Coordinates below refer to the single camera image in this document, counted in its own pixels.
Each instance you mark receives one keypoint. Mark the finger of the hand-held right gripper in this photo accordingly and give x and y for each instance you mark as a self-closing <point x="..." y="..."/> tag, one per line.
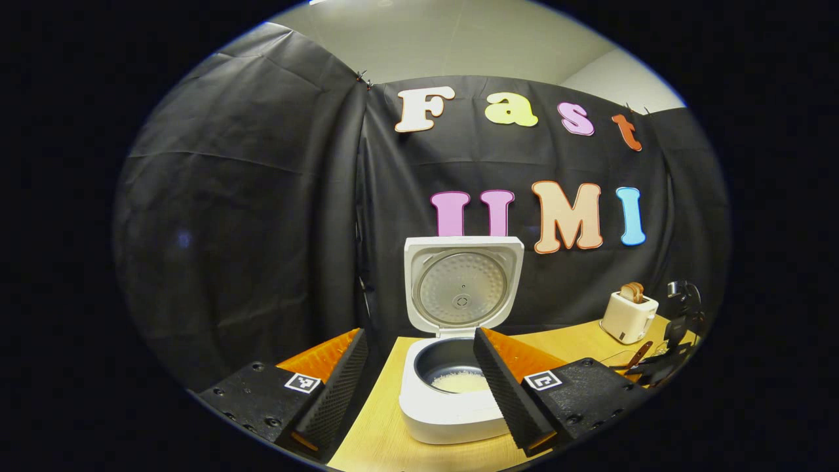
<point x="662" y="367"/>

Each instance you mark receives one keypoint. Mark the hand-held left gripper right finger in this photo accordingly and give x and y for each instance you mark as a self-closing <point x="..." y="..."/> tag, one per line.
<point x="505" y="400"/>

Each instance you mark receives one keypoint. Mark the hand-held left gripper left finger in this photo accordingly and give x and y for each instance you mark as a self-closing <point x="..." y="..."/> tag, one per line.
<point x="335" y="393"/>

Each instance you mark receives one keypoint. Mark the brown wooden spoon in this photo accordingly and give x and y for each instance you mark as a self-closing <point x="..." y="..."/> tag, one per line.
<point x="639" y="355"/>

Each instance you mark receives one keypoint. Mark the white rice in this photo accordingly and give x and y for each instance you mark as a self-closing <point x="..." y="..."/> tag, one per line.
<point x="459" y="382"/>

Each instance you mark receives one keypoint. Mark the white rice cooker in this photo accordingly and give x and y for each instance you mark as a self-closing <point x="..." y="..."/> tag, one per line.
<point x="446" y="419"/>

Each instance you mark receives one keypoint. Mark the toasted bread slice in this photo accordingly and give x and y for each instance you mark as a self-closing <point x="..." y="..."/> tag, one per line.
<point x="628" y="293"/>
<point x="638" y="290"/>

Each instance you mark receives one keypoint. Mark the white toaster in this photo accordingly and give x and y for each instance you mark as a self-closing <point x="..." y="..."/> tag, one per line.
<point x="626" y="321"/>

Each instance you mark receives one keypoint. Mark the black backdrop cloth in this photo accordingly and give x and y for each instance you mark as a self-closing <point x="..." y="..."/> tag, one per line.
<point x="229" y="229"/>

